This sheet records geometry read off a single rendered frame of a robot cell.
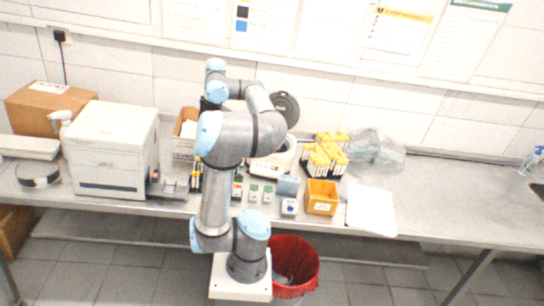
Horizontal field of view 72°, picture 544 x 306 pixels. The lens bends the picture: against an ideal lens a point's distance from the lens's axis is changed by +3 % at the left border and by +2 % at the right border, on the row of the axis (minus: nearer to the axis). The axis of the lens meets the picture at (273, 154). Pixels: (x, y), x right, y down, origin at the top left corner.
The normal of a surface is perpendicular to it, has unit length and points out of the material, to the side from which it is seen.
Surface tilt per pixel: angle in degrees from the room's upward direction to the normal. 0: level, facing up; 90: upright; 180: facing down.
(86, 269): 0
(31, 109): 88
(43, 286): 0
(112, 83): 90
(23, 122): 91
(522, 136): 90
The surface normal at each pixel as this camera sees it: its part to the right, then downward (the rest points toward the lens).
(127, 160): 0.03, 0.59
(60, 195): 0.16, -0.80
